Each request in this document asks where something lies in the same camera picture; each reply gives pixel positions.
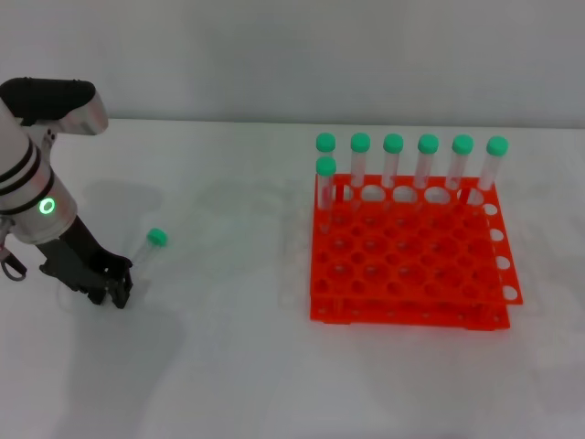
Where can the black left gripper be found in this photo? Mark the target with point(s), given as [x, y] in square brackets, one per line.
[82, 260]

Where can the clear test tube green cap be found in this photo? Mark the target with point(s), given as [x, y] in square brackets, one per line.
[392, 157]
[153, 240]
[325, 142]
[426, 160]
[491, 162]
[459, 160]
[326, 183]
[360, 155]

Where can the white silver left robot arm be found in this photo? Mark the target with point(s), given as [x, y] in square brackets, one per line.
[27, 192]

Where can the orange test tube rack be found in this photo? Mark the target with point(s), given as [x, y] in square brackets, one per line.
[402, 256]

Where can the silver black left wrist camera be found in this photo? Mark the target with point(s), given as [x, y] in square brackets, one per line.
[59, 103]

